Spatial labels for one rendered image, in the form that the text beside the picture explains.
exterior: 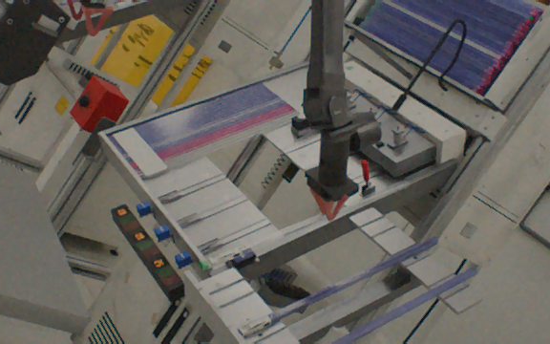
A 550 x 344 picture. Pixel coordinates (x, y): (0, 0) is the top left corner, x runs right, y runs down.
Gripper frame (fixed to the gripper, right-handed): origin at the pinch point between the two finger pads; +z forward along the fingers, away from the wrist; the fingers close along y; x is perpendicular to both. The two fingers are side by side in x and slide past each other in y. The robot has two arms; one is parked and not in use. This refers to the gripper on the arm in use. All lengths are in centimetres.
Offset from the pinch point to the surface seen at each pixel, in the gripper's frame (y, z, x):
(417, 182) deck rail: 10.7, 12.8, -36.8
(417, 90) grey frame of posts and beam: 33, 3, -56
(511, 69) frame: 10, -13, -62
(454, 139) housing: 13, 5, -50
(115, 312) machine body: 69, 74, 25
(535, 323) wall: 25, 134, -138
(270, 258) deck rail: 11.8, 18.0, 6.2
